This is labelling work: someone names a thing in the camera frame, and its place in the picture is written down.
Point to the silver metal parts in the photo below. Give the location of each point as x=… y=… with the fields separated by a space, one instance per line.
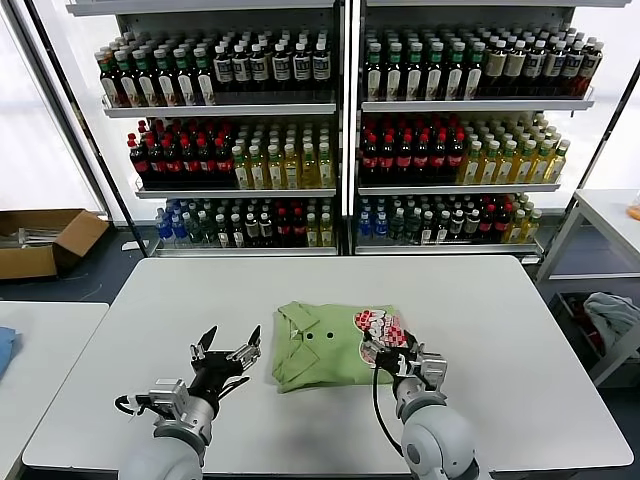
x=25 y=236

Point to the dark drink bottle white label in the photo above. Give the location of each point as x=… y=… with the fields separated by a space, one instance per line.
x=300 y=68
x=242 y=69
x=259 y=69
x=590 y=65
x=571 y=66
x=534 y=66
x=320 y=67
x=223 y=70
x=281 y=68
x=552 y=66

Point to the tea bottle green cap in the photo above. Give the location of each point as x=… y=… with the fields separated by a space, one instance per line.
x=129 y=84
x=148 y=84
x=166 y=83
x=393 y=75
x=111 y=85
x=414 y=75
x=205 y=82
x=372 y=75
x=435 y=75
x=185 y=82
x=455 y=75
x=473 y=75

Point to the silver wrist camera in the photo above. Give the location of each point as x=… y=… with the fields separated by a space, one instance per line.
x=167 y=395
x=432 y=367

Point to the yellow drink bottle white cap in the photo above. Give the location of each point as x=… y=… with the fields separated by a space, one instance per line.
x=325 y=168
x=275 y=169
x=241 y=170
x=326 y=232
x=312 y=232
x=488 y=167
x=257 y=170
x=531 y=229
x=471 y=167
x=308 y=168
x=556 y=165
x=505 y=167
x=516 y=230
x=540 y=166
x=291 y=169
x=522 y=167

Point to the white floor plate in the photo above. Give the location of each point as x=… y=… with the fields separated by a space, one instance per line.
x=134 y=246

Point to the black slanted pole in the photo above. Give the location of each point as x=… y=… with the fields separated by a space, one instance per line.
x=601 y=155
x=85 y=125

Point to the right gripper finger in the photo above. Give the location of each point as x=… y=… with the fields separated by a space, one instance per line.
x=371 y=352
x=416 y=349

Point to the red crumpled cloth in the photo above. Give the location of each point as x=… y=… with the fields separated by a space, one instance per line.
x=594 y=340

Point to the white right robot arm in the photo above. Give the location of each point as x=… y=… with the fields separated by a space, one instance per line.
x=435 y=435

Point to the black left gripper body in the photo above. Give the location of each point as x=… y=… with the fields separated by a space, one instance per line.
x=215 y=375

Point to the green polo shirt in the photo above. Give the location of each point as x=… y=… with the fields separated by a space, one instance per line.
x=330 y=360

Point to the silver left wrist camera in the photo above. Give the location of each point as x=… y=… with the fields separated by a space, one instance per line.
x=167 y=395

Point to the cola bottle red cap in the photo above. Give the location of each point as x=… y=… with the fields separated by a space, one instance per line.
x=223 y=162
x=138 y=162
x=404 y=159
x=298 y=230
x=486 y=225
x=283 y=230
x=501 y=225
x=386 y=159
x=370 y=159
x=155 y=162
x=205 y=162
x=421 y=159
x=438 y=159
x=171 y=162
x=454 y=159
x=188 y=162

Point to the dark storage bin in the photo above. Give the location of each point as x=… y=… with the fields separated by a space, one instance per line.
x=567 y=320

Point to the brown cardboard box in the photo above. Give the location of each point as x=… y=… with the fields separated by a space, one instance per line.
x=30 y=262

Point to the light grey crumpled cloth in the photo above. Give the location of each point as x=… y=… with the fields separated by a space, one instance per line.
x=612 y=315

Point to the grey metal shelf rack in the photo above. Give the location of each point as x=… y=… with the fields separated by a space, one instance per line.
x=475 y=106
x=225 y=111

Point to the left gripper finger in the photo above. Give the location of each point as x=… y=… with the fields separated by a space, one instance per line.
x=200 y=351
x=245 y=356

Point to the blue folded cloth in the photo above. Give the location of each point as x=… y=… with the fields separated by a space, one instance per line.
x=6 y=350

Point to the blue water bottle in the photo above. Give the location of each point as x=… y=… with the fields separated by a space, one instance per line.
x=176 y=227
x=381 y=227
x=161 y=227
x=365 y=227

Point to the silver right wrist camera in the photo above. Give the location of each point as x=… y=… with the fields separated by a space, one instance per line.
x=432 y=367

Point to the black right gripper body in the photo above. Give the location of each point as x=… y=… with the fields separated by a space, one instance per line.
x=397 y=364

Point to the clear green water bottle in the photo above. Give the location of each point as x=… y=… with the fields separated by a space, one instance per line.
x=191 y=230
x=397 y=227
x=412 y=227
x=205 y=230

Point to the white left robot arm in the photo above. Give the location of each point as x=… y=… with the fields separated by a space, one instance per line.
x=170 y=450

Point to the white side table grey frame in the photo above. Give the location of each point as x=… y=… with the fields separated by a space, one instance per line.
x=600 y=205

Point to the dark drink bottle beige label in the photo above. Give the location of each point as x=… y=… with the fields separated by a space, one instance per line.
x=495 y=67
x=514 y=66

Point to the orange object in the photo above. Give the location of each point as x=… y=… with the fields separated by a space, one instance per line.
x=635 y=212

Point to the dark drink bottle white cap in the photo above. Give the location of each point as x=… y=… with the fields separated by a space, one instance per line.
x=265 y=232
x=222 y=232
x=441 y=230
x=471 y=227
x=251 y=232
x=426 y=230
x=237 y=232
x=456 y=227

